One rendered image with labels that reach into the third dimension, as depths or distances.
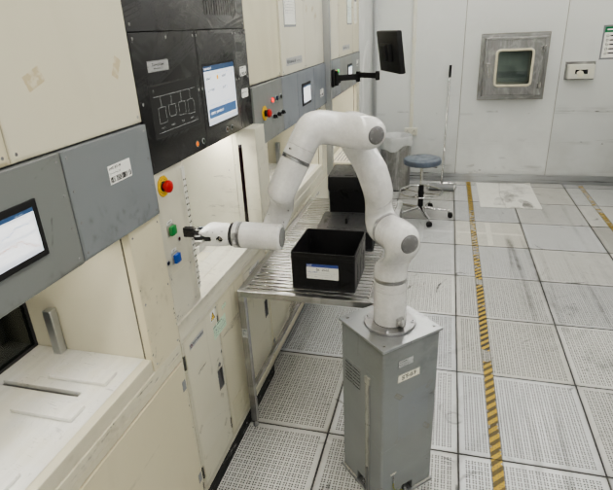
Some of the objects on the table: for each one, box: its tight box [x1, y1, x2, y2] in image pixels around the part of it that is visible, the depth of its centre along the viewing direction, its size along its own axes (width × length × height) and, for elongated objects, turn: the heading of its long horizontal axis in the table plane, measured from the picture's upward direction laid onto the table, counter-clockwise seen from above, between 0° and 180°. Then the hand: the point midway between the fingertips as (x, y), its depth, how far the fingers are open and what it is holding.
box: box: [328, 164, 365, 213], centre depth 299 cm, size 29×29×25 cm
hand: (190, 231), depth 164 cm, fingers closed
